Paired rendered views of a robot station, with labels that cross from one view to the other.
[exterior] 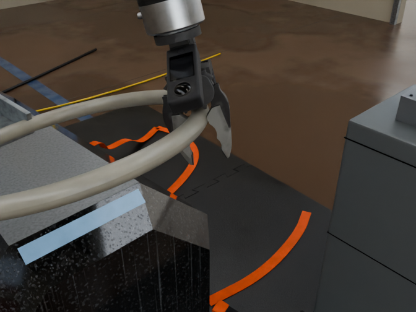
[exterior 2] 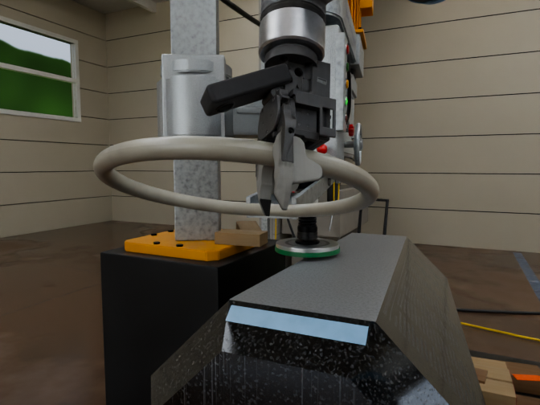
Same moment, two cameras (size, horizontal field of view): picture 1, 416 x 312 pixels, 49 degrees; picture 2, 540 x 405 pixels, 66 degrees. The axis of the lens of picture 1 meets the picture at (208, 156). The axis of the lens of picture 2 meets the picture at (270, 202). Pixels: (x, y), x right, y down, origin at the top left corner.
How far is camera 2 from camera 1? 0.72 m
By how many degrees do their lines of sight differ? 68
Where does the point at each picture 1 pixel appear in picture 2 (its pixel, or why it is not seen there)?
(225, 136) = (277, 173)
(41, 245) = (247, 314)
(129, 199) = (349, 329)
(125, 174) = (129, 147)
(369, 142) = not seen: outside the picture
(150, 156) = (155, 140)
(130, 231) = (324, 362)
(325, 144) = not seen: outside the picture
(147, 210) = (359, 354)
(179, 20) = (265, 34)
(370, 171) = not seen: outside the picture
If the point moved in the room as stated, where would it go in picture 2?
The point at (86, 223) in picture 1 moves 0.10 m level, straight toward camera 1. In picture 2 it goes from (292, 323) to (255, 337)
